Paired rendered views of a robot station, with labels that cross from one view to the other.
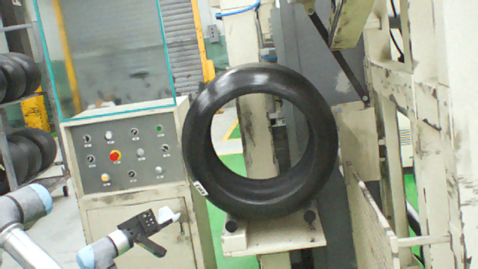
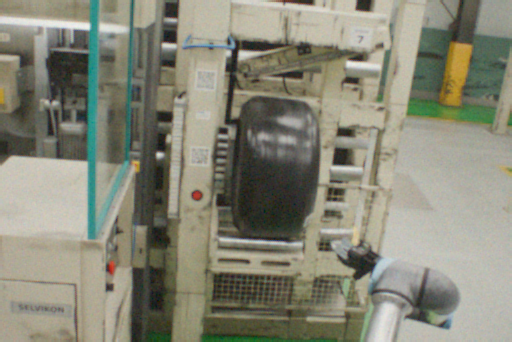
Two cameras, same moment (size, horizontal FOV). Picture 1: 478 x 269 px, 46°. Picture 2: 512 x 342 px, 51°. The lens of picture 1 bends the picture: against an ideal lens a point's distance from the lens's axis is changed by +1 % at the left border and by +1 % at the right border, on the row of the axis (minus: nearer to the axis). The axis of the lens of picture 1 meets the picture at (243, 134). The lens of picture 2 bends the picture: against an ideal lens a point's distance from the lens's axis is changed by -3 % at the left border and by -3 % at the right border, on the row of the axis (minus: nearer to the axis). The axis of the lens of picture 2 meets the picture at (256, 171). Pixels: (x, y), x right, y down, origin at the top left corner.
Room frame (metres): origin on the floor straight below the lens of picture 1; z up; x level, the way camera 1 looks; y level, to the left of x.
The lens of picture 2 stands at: (2.47, 2.01, 1.87)
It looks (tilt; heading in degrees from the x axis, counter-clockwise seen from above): 19 degrees down; 260
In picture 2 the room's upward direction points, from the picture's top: 6 degrees clockwise
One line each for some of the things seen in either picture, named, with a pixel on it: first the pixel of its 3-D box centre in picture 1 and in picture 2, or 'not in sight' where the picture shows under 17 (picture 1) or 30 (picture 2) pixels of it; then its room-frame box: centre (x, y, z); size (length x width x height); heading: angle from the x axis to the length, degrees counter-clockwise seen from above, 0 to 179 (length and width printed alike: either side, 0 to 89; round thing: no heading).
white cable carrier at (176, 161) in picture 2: not in sight; (177, 159); (2.42, -0.03, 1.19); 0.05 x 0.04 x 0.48; 86
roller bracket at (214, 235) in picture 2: not in sight; (213, 224); (2.25, -0.07, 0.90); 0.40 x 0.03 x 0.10; 86
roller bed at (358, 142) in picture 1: (355, 141); (207, 160); (2.27, -0.45, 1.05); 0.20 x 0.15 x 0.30; 176
